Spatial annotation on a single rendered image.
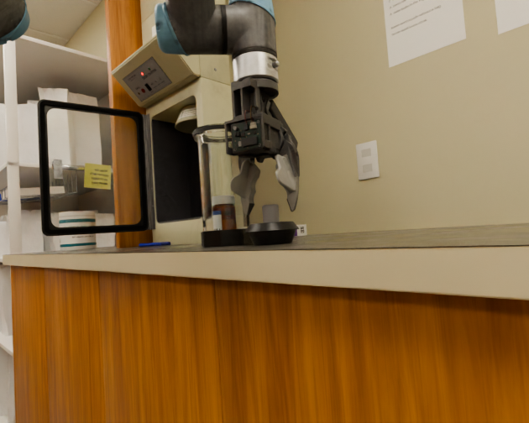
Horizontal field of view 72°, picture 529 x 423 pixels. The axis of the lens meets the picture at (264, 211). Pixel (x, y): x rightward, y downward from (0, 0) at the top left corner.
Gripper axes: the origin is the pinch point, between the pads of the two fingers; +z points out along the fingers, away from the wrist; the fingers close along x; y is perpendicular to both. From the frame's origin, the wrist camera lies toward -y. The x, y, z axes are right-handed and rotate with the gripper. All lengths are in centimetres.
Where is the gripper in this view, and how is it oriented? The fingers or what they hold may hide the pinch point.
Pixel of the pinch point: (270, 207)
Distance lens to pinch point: 62.0
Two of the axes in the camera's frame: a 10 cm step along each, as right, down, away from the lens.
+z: 0.7, 10.0, -0.5
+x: 8.7, -0.8, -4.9
